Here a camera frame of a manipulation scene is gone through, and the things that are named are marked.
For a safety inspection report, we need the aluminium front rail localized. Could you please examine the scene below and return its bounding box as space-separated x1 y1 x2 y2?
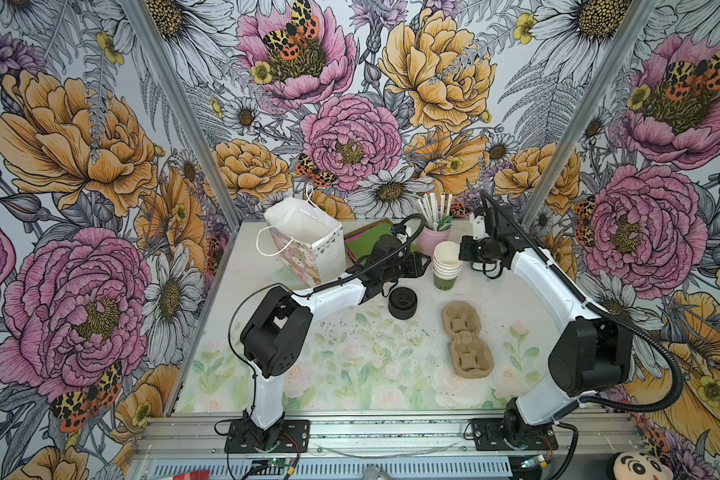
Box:
131 411 649 480

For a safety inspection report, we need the brown cardboard cup carrier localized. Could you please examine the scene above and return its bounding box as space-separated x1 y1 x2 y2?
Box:
441 301 494 379

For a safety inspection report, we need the cartoon plush toy head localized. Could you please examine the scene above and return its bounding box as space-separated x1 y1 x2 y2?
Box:
605 452 674 480

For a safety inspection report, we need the stack of paper cups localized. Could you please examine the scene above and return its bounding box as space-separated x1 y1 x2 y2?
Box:
432 241 463 291

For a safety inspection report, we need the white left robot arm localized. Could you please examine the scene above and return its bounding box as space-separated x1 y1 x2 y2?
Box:
240 234 431 431

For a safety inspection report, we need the white floral gift bag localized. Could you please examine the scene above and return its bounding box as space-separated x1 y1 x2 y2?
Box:
256 197 346 287

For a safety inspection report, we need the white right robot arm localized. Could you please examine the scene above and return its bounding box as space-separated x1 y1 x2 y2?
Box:
459 207 633 448

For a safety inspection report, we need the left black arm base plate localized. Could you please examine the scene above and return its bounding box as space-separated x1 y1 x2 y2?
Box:
224 418 311 454

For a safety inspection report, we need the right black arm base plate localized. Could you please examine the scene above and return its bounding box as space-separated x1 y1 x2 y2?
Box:
463 417 558 451

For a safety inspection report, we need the pink cup holder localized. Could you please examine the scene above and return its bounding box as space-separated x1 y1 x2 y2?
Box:
416 224 451 257

